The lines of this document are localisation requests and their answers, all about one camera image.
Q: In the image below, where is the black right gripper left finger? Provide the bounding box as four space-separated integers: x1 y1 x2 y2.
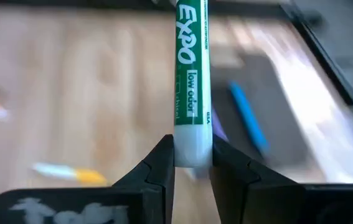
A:
112 134 176 224

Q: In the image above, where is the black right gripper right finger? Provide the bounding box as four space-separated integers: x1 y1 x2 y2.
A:
209 134 307 224

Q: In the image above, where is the pale lilac highlighter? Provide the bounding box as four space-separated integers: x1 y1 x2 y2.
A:
212 107 229 143

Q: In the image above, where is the blue highlighter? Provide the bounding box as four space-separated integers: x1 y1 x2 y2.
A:
227 80 271 159

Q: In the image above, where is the yellow cap white marker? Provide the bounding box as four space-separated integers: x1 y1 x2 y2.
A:
31 161 108 187

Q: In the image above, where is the green Expo marker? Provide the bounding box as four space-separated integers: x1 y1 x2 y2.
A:
173 0 214 169

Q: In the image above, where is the dark grey plastic bin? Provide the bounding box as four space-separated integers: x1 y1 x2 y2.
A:
209 15 353 185

